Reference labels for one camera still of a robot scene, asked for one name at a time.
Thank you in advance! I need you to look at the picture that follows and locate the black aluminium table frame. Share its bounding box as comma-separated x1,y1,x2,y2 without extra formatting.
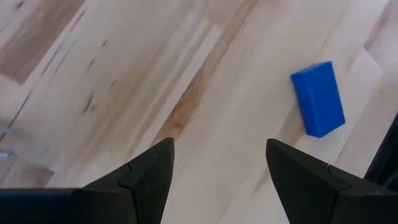
363,113,398,191

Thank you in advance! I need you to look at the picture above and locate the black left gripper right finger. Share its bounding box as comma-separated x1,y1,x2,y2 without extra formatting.
266,138,398,224

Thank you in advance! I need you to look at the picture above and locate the dark blue plastic box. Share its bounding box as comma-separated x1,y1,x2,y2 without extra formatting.
290,60,346,139

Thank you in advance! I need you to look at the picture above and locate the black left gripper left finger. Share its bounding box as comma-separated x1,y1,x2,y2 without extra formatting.
0,138,175,224

